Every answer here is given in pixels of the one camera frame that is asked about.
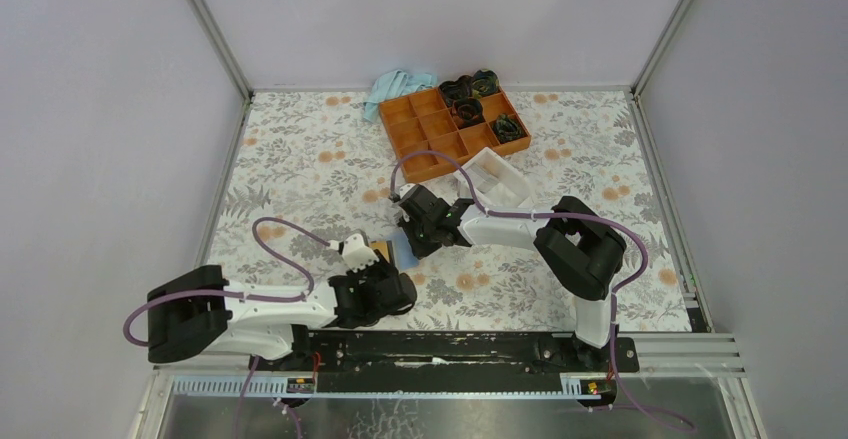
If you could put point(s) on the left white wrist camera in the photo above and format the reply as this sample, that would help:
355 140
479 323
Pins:
357 253

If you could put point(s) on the dark rolled band right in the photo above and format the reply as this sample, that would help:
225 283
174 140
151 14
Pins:
507 128

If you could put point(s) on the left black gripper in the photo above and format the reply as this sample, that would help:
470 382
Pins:
381 268

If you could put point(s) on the dark rolled band middle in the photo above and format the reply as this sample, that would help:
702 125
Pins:
467 112

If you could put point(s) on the dark rolled band corner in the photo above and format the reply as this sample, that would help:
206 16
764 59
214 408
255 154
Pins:
484 83

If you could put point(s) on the white card box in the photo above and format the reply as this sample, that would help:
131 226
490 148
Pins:
496 183

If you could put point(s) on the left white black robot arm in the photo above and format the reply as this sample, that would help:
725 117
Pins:
202 312

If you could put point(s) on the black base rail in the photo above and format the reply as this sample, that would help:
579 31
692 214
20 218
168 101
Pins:
426 362

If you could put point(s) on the dark rolled band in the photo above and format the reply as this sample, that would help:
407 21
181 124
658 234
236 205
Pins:
507 128
452 91
467 112

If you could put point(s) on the orange compartment tray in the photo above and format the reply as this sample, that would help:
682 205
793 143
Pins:
419 126

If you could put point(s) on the dark rolled band top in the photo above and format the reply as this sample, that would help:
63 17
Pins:
452 91

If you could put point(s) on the light blue cloth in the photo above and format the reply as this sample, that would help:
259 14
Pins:
392 85

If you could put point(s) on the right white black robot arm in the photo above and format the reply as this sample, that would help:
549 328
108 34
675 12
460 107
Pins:
583 253

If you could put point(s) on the beige card holder wallet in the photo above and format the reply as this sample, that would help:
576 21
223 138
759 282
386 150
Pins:
404 258

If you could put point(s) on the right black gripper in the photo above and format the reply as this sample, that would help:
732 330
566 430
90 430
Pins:
407 223

